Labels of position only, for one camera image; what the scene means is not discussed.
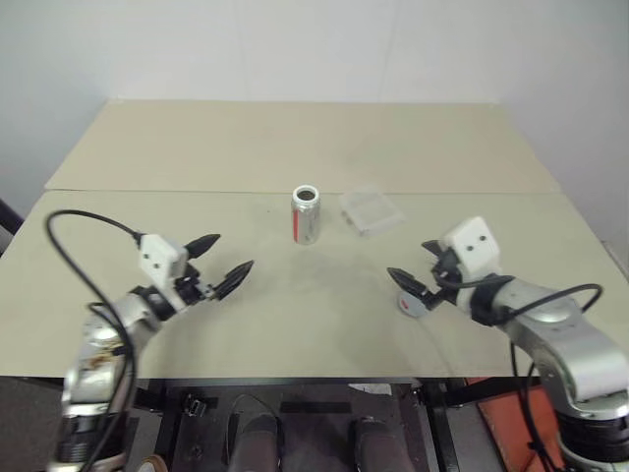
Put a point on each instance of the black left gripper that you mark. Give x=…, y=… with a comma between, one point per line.
x=191, y=287

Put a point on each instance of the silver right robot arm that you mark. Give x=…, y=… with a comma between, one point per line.
x=565, y=339

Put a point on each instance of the black tape strip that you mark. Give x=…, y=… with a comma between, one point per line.
x=314, y=409

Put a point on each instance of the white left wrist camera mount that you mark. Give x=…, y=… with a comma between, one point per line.
x=159, y=255

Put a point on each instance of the orange floor mat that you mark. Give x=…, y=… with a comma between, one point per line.
x=506, y=432

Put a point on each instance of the black table frame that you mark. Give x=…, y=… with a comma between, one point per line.
x=164, y=428

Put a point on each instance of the dark rounded foot shape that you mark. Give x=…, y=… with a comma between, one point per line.
x=258, y=442
x=371, y=447

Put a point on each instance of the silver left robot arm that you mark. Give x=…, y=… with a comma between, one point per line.
x=98, y=354

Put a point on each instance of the small metal clip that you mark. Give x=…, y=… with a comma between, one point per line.
x=195, y=408

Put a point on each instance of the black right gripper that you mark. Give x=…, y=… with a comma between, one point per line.
x=446, y=270

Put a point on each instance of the clear plastic tray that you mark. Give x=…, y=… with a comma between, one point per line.
x=371, y=211

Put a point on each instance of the silver can with red stripe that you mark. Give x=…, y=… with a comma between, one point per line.
x=307, y=226

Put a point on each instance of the brown tape roll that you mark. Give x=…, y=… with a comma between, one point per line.
x=153, y=464

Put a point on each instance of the small white red cap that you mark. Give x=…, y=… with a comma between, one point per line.
x=412, y=308

